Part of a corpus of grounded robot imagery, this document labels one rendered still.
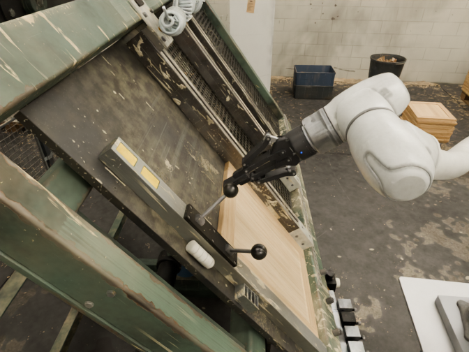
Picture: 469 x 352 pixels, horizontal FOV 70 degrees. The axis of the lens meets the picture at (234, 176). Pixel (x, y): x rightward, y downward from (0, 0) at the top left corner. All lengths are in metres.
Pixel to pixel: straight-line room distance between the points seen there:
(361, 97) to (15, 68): 0.59
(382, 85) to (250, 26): 4.29
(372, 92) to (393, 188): 0.21
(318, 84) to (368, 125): 4.92
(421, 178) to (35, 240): 0.58
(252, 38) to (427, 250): 3.39
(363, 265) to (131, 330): 2.33
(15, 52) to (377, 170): 0.58
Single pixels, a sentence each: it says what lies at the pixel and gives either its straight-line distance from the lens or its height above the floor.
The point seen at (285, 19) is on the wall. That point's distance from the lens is 6.35.
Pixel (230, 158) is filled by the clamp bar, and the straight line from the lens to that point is 1.24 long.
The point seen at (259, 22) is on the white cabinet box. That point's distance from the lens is 4.95.
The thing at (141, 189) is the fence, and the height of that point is 1.58.
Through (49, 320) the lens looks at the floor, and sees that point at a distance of 2.66.
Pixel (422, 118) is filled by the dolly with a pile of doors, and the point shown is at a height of 0.40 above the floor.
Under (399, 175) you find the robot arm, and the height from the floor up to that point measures 1.71.
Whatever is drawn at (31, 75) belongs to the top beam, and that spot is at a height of 1.85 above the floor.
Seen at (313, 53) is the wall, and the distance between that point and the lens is 6.48.
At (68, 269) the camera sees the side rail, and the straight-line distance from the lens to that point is 0.57.
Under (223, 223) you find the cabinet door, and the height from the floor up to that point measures 1.35.
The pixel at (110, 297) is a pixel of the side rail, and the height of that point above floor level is 1.55.
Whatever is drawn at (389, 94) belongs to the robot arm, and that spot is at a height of 1.77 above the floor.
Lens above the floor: 2.01
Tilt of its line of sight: 34 degrees down
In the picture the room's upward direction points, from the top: straight up
